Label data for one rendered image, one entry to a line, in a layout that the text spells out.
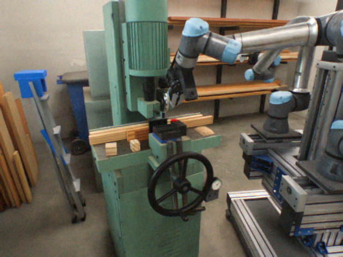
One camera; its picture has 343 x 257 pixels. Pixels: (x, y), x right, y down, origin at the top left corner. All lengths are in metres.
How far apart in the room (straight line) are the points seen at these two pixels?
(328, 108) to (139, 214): 1.02
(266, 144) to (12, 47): 2.98
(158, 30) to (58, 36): 2.44
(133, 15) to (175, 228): 1.05
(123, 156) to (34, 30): 2.61
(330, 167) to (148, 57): 0.87
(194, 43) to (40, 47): 2.76
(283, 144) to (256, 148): 0.17
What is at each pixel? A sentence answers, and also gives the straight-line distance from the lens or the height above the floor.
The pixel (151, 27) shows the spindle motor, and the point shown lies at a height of 1.39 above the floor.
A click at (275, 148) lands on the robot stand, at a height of 0.73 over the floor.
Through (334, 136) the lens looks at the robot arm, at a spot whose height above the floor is 0.99.
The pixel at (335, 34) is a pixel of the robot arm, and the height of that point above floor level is 1.36.
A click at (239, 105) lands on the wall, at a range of 4.40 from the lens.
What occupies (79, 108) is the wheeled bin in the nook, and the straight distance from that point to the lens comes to 2.87.
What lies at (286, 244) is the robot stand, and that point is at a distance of 1.67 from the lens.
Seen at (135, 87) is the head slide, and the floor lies 1.12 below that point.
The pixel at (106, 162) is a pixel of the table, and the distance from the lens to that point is 0.98.
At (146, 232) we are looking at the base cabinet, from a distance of 1.27.
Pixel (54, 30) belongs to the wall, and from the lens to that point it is 3.35.
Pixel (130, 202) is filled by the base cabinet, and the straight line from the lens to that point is 1.12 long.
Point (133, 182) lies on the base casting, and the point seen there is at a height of 0.76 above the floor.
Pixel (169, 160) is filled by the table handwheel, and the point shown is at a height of 0.94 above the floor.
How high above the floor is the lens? 1.36
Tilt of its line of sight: 21 degrees down
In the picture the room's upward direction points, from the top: straight up
